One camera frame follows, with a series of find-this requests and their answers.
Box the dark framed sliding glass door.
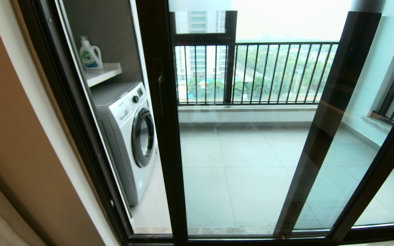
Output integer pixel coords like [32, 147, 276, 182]
[135, 0, 394, 246]

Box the grey stone window sill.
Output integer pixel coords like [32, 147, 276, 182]
[361, 115, 394, 149]
[178, 104, 319, 112]

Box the black window guard railing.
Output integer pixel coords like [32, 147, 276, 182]
[371, 32, 394, 124]

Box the dark framed fixed glass panel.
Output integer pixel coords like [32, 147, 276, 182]
[274, 12, 394, 237]

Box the white laundry detergent bottle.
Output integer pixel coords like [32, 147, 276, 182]
[79, 36, 103, 70]

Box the long black balcony railing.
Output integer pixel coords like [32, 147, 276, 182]
[173, 42, 339, 106]

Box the dark brown window frame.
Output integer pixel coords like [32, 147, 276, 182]
[169, 11, 238, 105]

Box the white wall shelf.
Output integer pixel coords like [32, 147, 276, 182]
[85, 63, 122, 87]

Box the white front-load washing machine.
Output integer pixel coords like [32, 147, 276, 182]
[91, 81, 157, 207]

